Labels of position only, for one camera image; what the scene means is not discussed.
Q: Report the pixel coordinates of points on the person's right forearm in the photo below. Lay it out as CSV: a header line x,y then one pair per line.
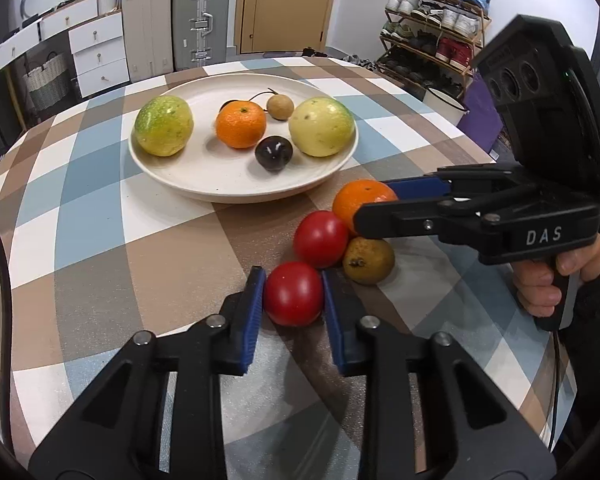
x,y
597,340

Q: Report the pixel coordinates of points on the rows of stored shoes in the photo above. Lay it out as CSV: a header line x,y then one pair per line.
x,y
450,17

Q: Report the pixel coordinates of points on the white enamel pot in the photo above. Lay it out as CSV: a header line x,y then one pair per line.
x,y
442,105

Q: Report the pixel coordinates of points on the beige suitcase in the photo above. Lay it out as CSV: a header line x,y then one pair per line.
x,y
147,30

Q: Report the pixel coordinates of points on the checkered tablecloth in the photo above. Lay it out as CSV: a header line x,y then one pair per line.
x,y
130,260

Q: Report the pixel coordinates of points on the orange tangerine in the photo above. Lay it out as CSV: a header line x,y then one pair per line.
x,y
241,124
360,200

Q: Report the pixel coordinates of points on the wooden door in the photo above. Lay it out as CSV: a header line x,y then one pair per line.
x,y
285,5

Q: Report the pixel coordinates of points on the woven basket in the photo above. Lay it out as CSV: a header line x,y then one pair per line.
x,y
47,85

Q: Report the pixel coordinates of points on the wooden shoe rack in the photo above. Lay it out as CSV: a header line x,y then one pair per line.
x,y
432,40

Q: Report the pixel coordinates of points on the white desk with drawers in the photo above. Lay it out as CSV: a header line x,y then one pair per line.
x,y
65,17

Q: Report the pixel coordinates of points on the cream round plate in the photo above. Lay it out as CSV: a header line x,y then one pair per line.
x,y
215,175

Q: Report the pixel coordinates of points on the white drawer cabinet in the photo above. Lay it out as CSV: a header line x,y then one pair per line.
x,y
100,55

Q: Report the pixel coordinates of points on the brown longan with stem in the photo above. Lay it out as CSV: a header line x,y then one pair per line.
x,y
280,106

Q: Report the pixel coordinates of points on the green speckled passion fruit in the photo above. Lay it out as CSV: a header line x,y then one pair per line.
x,y
164,125

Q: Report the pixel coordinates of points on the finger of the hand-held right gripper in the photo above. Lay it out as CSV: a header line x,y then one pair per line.
x,y
420,189
395,220

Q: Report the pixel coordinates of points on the purple cloth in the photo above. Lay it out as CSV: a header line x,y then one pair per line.
x,y
482,115

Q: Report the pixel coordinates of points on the red tomato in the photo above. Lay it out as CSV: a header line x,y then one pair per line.
x,y
321,238
294,293

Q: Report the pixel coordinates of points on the silver suitcase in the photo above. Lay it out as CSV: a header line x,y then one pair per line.
x,y
200,20

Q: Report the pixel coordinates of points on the person's right hand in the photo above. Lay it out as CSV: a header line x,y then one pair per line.
x,y
535,285

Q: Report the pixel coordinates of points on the pale yellow passion fruit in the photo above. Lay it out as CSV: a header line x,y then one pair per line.
x,y
321,126

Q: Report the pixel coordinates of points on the dark purple plum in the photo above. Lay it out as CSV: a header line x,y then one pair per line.
x,y
274,154

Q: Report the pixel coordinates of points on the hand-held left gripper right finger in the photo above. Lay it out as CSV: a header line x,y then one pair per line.
x,y
332,310

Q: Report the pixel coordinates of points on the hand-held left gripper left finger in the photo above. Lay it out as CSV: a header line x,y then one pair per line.
x,y
252,310

